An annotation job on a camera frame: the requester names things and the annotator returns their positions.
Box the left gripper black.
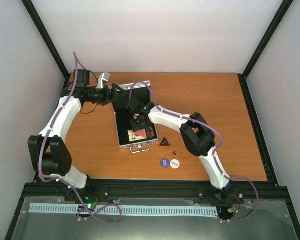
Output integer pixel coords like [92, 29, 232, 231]
[86, 83, 128, 107]

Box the playing card deck box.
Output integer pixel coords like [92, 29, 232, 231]
[127, 129, 148, 142]

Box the orange 100 chip stack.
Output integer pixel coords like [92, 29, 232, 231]
[146, 126, 157, 139]

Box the aluminium poker case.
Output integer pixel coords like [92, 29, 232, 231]
[112, 80, 159, 154]

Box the triangular all-in button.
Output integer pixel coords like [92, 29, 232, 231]
[159, 136, 172, 147]

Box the blue small blind button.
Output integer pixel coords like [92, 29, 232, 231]
[160, 158, 171, 168]

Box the white dealer button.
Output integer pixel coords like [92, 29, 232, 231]
[170, 159, 180, 169]

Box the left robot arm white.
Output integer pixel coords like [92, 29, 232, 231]
[27, 69, 127, 202]

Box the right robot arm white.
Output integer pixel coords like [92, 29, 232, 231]
[126, 97, 233, 202]

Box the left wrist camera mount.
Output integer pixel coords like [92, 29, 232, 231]
[96, 72, 110, 89]

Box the black aluminium frame rail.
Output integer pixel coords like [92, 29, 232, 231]
[19, 178, 291, 208]

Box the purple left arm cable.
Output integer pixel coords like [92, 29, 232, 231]
[37, 51, 123, 224]

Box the light blue cable duct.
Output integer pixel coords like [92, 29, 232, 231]
[28, 203, 218, 218]

